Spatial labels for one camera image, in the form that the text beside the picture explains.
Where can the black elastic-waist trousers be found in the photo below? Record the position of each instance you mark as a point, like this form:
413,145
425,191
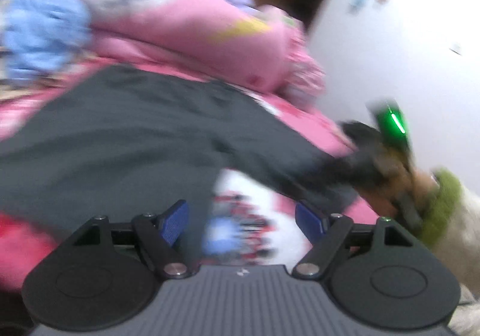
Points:
126,141

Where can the pink patterned quilt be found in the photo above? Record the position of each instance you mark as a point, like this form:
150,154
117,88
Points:
260,48

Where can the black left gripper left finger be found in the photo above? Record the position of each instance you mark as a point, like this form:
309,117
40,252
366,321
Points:
105,273

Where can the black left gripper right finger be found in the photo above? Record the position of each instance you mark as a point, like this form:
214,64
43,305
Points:
379,274

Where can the light blue garment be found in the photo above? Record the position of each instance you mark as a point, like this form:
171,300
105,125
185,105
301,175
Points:
41,37

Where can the person's right hand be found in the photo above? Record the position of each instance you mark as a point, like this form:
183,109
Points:
397,180

